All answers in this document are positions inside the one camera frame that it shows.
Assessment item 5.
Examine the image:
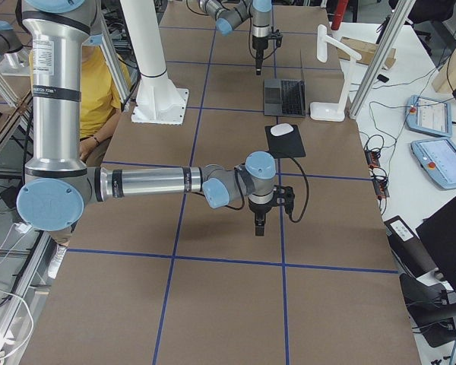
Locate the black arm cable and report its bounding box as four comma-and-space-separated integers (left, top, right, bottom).
220, 155, 310, 223

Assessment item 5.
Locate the aluminium frame post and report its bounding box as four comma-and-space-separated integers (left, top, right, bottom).
349, 0, 416, 119

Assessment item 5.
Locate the blue teach pendant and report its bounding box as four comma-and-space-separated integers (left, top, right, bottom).
405, 95, 452, 137
410, 137, 456, 189

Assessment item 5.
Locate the person in yellow shirt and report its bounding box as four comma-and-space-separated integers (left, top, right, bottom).
28, 45, 132, 278

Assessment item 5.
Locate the white computer mouse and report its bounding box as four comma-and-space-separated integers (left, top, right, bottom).
270, 123, 293, 137

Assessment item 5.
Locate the black mouse pad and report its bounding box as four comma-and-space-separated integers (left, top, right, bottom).
264, 125, 306, 158

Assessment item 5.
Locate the orange black electronics board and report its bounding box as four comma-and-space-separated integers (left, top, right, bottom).
364, 149, 389, 200

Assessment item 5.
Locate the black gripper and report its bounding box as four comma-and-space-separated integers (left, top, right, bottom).
249, 200, 277, 236
252, 36, 268, 75

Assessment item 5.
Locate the red cylinder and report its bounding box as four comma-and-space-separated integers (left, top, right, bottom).
331, 0, 349, 30

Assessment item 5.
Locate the grey laptop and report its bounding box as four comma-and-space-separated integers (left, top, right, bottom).
264, 51, 306, 118

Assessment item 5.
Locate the lower blue teach pendant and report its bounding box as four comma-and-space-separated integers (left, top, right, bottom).
410, 137, 456, 189

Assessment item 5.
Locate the upper blue teach pendant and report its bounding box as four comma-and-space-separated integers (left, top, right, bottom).
405, 95, 452, 137

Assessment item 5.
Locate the small black square device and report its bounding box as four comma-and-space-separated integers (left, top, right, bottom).
377, 74, 389, 83

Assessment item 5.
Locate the black monitor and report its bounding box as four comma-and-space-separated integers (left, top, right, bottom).
416, 196, 456, 292

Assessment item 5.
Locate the cardboard box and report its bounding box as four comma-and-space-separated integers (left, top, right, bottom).
340, 36, 396, 69

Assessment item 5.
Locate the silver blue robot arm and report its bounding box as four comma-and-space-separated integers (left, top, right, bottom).
16, 1, 277, 240
198, 0, 274, 75

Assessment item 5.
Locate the black box with white label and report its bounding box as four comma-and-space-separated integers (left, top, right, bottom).
384, 216, 438, 277

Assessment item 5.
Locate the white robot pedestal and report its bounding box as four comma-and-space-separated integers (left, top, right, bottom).
121, 0, 189, 125

